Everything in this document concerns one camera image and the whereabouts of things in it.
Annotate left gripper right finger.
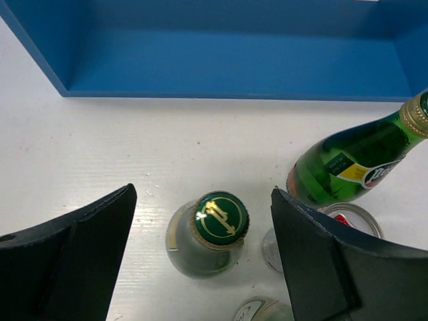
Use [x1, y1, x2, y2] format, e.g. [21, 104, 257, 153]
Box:
[271, 188, 427, 320]

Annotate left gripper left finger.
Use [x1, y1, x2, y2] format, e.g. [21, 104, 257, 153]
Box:
[1, 184, 137, 320]

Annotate left clear glass bottle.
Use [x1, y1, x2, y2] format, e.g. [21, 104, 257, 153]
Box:
[232, 296, 294, 321]

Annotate blue and yellow wooden shelf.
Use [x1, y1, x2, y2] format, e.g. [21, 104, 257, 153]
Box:
[1, 1, 427, 102]

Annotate green Perrier bottle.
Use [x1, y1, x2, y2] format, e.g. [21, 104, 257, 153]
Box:
[165, 191, 250, 279]
[286, 92, 427, 208]

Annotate left Red Bull can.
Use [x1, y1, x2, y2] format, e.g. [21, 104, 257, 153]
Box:
[261, 203, 385, 274]

